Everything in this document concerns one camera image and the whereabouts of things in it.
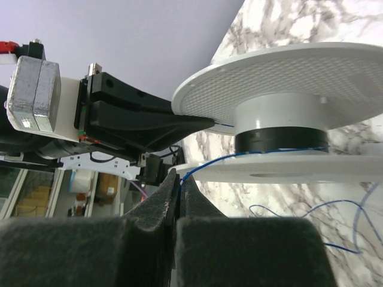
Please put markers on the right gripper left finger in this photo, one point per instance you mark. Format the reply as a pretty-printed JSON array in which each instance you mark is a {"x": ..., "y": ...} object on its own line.
[{"x": 136, "y": 249}]

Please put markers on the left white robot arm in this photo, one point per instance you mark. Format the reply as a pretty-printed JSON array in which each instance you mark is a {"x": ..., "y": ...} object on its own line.
[{"x": 19, "y": 149}]

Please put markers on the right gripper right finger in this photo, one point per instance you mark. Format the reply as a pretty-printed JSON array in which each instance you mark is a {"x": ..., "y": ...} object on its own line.
[{"x": 215, "y": 250}]

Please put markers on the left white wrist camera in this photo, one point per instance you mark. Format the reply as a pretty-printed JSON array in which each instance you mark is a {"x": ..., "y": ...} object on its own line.
[{"x": 39, "y": 101}]

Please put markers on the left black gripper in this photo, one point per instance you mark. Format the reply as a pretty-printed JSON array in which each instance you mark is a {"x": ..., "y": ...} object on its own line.
[{"x": 120, "y": 116}]

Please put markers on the grey plastic cable spool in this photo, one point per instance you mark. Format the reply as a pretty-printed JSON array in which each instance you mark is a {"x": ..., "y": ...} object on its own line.
[{"x": 279, "y": 104}]

